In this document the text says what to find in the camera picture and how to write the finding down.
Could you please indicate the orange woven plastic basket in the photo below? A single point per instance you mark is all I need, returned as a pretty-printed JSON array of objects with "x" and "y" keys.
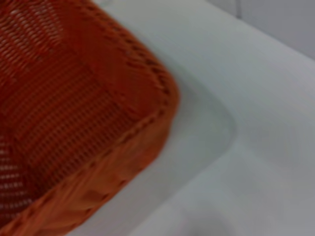
[{"x": 73, "y": 118}]

